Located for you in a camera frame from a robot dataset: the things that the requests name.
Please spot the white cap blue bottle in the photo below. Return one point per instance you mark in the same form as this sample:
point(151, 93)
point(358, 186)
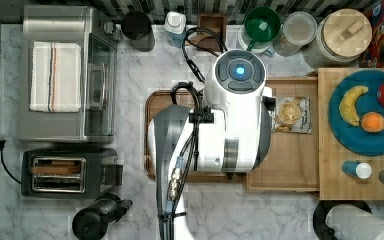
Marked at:
point(175, 27)

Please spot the snack packet in drawer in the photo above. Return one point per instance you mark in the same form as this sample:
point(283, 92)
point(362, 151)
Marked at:
point(292, 115)

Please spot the white paper towel roll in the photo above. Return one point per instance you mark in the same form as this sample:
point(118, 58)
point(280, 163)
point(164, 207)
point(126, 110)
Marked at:
point(352, 223)

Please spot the wooden toast slice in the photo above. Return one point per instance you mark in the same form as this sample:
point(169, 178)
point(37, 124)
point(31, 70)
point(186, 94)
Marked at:
point(56, 168)

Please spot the black french press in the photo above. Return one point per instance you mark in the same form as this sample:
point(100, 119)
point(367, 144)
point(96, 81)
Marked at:
point(91, 223)

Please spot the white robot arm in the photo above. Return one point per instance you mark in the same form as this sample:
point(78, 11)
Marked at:
point(228, 129)

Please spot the black paper towel holder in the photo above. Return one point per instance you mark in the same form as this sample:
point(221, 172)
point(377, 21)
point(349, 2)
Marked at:
point(321, 229)

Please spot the white striped towel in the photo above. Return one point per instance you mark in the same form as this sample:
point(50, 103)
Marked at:
point(56, 75)

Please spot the black silver toaster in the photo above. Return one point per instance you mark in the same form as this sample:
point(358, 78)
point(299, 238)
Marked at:
point(100, 173)

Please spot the blue shaker can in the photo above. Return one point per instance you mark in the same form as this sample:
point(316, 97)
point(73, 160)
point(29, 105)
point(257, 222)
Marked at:
point(357, 169)

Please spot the green mug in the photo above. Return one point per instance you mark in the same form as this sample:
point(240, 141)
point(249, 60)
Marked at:
point(262, 25)

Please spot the light blue cup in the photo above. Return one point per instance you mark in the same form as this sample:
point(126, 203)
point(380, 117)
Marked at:
point(243, 41)

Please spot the orange fruit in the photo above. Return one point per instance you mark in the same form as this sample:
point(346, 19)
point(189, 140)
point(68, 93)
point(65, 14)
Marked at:
point(372, 122)

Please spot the blue plate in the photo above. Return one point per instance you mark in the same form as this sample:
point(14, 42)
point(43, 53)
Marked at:
point(354, 138)

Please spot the light wooden drawer box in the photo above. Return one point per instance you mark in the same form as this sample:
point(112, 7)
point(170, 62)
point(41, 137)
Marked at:
point(313, 162)

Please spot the yellow banana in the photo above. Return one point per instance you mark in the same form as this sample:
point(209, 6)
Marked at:
point(347, 106)

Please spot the stainless toaster oven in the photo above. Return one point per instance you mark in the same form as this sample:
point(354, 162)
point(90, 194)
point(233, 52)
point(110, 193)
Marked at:
point(97, 36)

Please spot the jar with wooden lid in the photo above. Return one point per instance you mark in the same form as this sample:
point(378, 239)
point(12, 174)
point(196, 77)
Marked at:
point(341, 38)

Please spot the glass jar clear lid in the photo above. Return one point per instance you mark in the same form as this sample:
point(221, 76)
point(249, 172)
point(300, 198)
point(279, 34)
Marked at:
point(298, 30)

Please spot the dark wooden cutting board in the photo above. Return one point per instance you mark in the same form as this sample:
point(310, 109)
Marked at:
point(156, 102)

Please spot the brown wooden utensil holder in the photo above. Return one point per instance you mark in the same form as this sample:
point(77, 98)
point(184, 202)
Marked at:
point(214, 22)

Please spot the black cup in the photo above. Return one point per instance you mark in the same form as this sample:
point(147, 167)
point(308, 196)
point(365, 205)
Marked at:
point(136, 26)

